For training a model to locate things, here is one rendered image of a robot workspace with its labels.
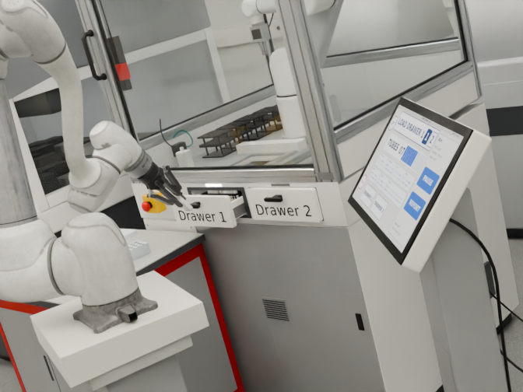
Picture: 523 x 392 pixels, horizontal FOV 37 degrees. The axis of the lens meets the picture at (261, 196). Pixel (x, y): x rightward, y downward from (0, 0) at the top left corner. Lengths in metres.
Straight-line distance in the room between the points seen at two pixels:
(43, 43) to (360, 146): 1.00
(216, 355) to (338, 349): 0.51
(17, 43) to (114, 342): 0.78
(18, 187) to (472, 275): 1.15
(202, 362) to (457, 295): 1.28
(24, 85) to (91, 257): 1.36
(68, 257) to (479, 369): 1.05
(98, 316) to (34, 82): 1.43
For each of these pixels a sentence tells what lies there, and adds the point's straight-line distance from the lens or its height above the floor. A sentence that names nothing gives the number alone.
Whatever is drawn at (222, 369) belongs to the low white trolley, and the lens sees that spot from 3.02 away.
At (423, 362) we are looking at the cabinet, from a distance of 2.85.
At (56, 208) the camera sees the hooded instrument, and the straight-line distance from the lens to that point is 3.33.
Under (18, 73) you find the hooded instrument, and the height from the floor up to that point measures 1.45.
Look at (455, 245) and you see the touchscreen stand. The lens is 1.87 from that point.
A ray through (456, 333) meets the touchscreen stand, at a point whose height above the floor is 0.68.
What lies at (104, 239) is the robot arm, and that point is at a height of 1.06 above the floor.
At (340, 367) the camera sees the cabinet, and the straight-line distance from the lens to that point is 2.75.
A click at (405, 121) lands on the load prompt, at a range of 1.99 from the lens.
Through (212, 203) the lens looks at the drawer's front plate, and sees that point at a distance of 2.66.
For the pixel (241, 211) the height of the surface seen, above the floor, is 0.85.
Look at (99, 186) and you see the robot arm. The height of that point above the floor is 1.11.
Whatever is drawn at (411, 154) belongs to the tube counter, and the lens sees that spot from 1.85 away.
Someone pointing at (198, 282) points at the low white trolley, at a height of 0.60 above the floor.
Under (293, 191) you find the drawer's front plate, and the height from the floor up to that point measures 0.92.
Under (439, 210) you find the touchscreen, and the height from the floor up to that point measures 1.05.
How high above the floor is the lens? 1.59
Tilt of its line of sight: 15 degrees down
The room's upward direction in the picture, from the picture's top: 15 degrees counter-clockwise
